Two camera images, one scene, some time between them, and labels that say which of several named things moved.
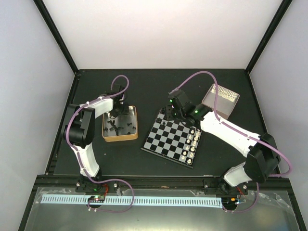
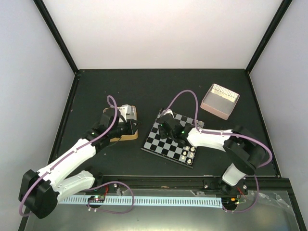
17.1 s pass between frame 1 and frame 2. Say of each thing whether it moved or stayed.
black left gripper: moved
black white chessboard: stayed
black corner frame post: stayed
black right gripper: moved
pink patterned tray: stayed
